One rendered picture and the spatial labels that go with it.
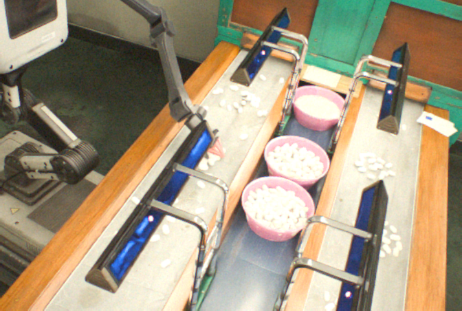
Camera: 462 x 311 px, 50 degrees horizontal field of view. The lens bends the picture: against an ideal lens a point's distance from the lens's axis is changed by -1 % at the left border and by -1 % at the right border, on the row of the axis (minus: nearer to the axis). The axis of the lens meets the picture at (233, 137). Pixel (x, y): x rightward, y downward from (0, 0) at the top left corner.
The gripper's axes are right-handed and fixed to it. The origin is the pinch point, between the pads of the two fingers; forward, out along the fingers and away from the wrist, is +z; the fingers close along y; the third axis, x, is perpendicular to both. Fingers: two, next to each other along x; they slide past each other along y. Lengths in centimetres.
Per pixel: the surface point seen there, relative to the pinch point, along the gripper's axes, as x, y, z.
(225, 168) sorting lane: -0.2, -4.1, 3.7
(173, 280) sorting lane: -3, -59, 6
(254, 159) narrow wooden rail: -7.8, 3.3, 9.3
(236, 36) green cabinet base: 13, 88, -22
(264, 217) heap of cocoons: -13.2, -20.9, 20.6
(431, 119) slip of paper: -50, 72, 62
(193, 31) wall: 82, 161, -32
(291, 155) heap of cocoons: -13.1, 16.9, 21.2
